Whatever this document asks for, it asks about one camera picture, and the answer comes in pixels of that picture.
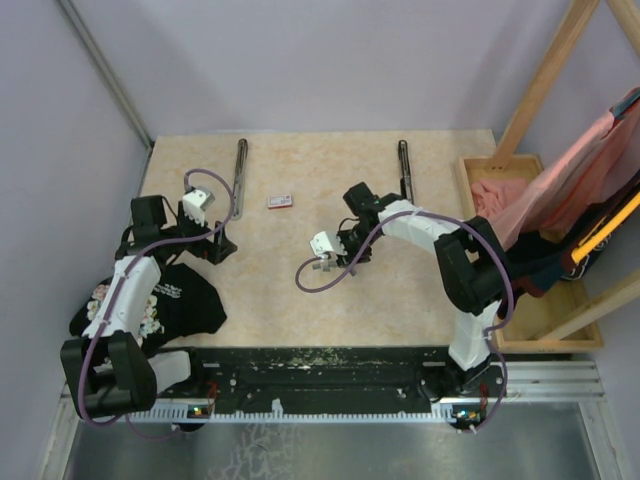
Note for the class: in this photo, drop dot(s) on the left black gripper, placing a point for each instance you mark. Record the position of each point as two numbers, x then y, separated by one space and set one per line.
215 250

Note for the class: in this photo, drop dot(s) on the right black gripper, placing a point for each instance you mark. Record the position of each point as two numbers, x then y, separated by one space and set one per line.
344 261

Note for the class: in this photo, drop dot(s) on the black silver stapler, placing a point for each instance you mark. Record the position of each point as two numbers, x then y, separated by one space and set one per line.
406 178
239 178

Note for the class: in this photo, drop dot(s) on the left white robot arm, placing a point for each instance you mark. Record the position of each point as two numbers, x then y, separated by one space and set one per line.
114 361

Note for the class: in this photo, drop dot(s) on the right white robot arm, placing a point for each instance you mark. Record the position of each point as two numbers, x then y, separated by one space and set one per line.
472 264

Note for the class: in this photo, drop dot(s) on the black floral t-shirt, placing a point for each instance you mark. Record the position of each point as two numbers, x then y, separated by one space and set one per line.
182 304

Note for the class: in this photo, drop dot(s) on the red staple box sleeve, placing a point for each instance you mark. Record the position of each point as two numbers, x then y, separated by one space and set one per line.
280 202

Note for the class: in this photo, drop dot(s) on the dark navy garment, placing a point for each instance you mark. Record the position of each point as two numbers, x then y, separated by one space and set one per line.
538 264

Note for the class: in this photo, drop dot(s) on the wooden tray box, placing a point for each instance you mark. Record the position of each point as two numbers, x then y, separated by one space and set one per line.
533 317

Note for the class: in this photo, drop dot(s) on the pink cloth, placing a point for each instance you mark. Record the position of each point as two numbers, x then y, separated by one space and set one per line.
555 198

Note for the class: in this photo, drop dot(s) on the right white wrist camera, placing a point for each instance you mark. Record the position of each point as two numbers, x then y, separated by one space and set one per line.
325 243

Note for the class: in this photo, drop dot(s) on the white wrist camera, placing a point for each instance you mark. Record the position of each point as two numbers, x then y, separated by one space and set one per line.
325 243
195 202

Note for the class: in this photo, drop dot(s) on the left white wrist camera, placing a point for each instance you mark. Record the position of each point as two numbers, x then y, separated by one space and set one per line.
195 202

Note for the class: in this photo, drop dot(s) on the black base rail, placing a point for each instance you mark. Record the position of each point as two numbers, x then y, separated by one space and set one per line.
334 380

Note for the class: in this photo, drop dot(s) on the wooden rack frame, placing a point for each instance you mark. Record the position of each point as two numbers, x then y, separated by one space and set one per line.
565 39

